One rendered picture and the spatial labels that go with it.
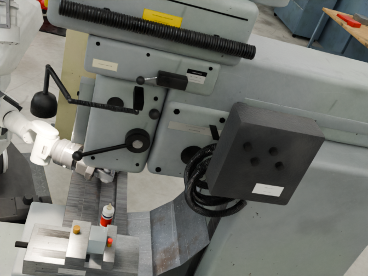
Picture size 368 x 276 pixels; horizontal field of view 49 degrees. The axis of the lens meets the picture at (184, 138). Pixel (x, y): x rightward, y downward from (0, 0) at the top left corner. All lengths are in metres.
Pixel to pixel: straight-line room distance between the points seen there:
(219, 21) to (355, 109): 0.49
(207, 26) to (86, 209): 0.90
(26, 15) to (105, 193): 0.74
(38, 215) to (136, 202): 1.49
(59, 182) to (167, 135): 2.05
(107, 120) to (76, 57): 1.96
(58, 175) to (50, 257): 1.85
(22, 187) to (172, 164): 1.19
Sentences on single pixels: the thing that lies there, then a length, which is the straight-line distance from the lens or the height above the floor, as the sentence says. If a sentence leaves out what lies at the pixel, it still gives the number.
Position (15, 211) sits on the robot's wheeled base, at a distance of 2.07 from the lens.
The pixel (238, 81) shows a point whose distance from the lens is 1.06.
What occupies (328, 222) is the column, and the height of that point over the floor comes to 1.35.
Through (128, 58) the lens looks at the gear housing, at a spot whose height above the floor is 1.69.
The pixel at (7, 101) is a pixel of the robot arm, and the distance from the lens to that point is 1.54.
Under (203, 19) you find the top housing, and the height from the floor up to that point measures 1.83.
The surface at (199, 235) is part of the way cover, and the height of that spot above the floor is 1.09.
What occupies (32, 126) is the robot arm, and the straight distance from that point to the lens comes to 1.41.
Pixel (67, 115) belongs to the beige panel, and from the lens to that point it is 3.29.
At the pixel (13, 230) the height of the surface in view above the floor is 0.77.
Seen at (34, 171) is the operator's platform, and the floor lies 0.40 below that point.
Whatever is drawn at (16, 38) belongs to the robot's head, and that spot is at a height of 1.60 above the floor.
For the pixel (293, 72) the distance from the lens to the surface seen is 1.10.
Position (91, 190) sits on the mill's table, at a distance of 1.66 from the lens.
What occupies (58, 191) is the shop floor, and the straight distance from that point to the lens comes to 3.03.
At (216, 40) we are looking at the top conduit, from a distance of 0.95.
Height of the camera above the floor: 2.10
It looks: 33 degrees down
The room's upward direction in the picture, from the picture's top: 19 degrees clockwise
